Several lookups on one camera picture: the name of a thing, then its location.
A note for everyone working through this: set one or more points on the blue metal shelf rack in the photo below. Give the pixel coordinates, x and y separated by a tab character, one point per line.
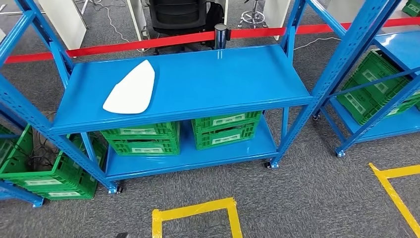
19	193
400	46
213	78

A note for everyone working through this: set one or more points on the white curved plastic panel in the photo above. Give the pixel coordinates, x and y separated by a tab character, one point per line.
131	88

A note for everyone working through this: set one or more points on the yellow floor tape square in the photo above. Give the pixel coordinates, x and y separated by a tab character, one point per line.
193	210
390	190

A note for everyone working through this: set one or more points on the black backpack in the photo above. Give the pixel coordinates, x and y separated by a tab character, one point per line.
215	16

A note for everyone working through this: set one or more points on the grey power strip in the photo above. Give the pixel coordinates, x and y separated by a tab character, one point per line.
145	32

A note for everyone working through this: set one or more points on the red barrier belt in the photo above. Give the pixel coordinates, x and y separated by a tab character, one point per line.
131	44

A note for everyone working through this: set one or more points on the white desk side panel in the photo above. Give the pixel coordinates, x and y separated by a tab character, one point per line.
341	10
136	16
275	13
226	10
62	19

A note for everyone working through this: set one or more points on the black office chair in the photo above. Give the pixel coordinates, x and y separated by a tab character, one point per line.
177	13

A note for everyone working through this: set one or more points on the black stool chrome base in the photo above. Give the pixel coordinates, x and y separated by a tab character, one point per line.
254	6

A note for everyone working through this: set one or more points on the dark shiny stanchion post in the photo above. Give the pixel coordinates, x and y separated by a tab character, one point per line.
220	36

